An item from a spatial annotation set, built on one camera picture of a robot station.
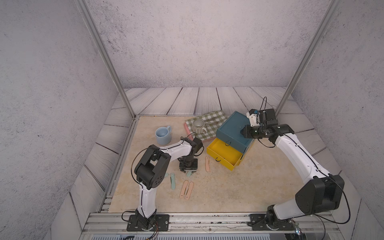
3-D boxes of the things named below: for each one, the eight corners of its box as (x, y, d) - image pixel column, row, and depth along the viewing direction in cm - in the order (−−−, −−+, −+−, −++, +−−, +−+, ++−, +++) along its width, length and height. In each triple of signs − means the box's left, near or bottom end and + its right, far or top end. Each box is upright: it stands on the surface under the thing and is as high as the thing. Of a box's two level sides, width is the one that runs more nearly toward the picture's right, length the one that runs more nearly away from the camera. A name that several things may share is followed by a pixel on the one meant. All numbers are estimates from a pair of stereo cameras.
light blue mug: (156, 146, 105) (153, 139, 99) (158, 133, 113) (156, 125, 107) (170, 146, 105) (168, 139, 99) (172, 133, 113) (170, 125, 107)
